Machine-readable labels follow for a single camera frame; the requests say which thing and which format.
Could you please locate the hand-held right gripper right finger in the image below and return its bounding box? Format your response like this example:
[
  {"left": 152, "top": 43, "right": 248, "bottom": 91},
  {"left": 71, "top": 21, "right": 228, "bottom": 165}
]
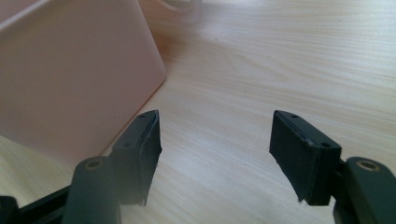
[{"left": 269, "top": 109, "right": 343, "bottom": 207}]

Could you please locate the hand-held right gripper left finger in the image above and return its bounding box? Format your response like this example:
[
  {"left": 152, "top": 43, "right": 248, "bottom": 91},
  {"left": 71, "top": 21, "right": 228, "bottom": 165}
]
[{"left": 109, "top": 109, "right": 163, "bottom": 207}]

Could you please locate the pink plastic bin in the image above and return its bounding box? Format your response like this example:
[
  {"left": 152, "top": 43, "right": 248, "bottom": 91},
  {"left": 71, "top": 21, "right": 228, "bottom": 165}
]
[{"left": 0, "top": 0, "right": 167, "bottom": 166}]

